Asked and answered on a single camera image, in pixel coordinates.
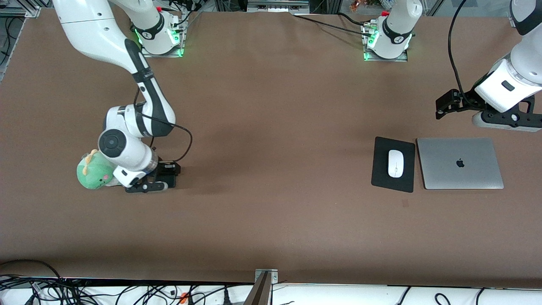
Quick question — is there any black cable to arm base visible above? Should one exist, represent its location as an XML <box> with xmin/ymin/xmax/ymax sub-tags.
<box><xmin>293</xmin><ymin>12</ymin><xmax>375</xmax><ymax>39</ymax></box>

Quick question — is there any silver laptop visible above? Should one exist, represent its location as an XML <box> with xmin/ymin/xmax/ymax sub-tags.
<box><xmin>416</xmin><ymin>137</ymin><xmax>505</xmax><ymax>190</ymax></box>

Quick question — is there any metal table edge bracket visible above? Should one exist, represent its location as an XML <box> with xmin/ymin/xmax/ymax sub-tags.
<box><xmin>255</xmin><ymin>269</ymin><xmax>279</xmax><ymax>285</ymax></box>

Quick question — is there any aluminium frame rail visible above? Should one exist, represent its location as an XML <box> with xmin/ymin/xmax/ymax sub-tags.
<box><xmin>0</xmin><ymin>0</ymin><xmax>41</xmax><ymax>18</ymax></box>

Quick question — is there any aluminium frame with sockets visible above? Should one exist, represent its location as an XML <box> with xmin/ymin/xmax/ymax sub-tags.
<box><xmin>246</xmin><ymin>0</ymin><xmax>310</xmax><ymax>14</ymax></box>

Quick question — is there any white computer mouse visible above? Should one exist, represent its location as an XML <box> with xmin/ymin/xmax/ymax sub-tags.
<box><xmin>387</xmin><ymin>149</ymin><xmax>404</xmax><ymax>178</ymax></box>

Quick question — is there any black looped floor cable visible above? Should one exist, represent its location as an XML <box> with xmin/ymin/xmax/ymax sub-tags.
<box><xmin>0</xmin><ymin>259</ymin><xmax>66</xmax><ymax>293</ymax></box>

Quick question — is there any aluminium support beam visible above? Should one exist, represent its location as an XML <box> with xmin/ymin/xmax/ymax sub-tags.
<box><xmin>243</xmin><ymin>271</ymin><xmax>272</xmax><ymax>305</ymax></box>

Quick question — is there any black mouse pad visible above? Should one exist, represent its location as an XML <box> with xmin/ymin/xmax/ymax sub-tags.
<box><xmin>371</xmin><ymin>136</ymin><xmax>416</xmax><ymax>193</ymax></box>

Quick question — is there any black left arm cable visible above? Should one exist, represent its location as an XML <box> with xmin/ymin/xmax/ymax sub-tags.
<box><xmin>447</xmin><ymin>0</ymin><xmax>477</xmax><ymax>106</ymax></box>

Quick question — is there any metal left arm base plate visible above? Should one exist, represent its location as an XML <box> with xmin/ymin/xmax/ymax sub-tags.
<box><xmin>362</xmin><ymin>21</ymin><xmax>409</xmax><ymax>63</ymax></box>

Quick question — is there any green plush dinosaur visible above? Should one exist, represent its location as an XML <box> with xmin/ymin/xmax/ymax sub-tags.
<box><xmin>76</xmin><ymin>149</ymin><xmax>118</xmax><ymax>190</ymax></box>

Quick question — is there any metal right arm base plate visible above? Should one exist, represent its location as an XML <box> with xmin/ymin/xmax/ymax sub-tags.
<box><xmin>139</xmin><ymin>12</ymin><xmax>187</xmax><ymax>58</ymax></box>

